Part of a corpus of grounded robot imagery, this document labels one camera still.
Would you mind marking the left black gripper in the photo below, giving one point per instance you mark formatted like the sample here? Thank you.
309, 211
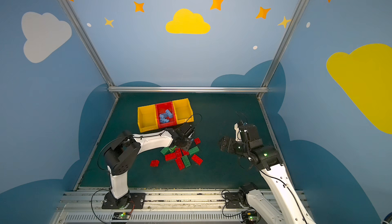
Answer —
186, 137

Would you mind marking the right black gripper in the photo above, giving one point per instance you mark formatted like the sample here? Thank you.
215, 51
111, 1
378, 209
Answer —
231, 144

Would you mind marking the small red lego brick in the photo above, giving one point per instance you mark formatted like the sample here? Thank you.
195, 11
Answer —
197, 141
154, 163

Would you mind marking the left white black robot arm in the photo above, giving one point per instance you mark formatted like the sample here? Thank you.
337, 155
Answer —
122, 153

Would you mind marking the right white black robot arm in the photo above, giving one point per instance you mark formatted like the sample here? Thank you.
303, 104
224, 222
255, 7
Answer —
267, 160

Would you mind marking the green lego brick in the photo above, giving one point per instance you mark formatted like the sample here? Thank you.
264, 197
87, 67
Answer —
186, 161
165, 151
193, 150
172, 149

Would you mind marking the right yellow plastic bin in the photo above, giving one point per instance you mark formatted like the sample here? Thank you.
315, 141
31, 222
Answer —
183, 111

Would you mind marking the yellow plastic bin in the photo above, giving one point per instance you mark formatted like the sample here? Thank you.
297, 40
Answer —
183, 111
147, 118

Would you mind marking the red plastic bin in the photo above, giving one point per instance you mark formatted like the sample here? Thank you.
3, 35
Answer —
161, 108

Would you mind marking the left yellow plastic bin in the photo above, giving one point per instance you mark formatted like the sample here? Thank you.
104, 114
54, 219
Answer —
147, 118

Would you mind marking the right green circuit board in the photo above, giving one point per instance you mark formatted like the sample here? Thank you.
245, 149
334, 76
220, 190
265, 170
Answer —
250, 217

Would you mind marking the green circuit board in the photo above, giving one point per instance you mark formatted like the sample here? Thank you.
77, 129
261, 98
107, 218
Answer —
121, 216
250, 217

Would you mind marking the left green circuit board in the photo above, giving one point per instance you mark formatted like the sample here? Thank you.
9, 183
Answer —
121, 216

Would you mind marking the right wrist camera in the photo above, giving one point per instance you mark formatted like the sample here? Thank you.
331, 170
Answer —
239, 130

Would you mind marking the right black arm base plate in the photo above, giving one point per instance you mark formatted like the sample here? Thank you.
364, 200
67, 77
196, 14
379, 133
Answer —
235, 200

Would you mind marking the aluminium frame right post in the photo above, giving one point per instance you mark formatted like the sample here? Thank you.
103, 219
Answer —
290, 30

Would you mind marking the aluminium frame post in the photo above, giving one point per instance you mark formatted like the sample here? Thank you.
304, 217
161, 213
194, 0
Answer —
290, 30
74, 19

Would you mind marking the aluminium frame back bar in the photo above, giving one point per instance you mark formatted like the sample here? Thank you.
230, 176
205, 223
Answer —
144, 89

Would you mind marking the aluminium frame left post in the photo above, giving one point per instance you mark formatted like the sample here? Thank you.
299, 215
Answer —
74, 19

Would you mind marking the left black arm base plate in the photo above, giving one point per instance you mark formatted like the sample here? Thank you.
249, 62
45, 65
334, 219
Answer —
128, 201

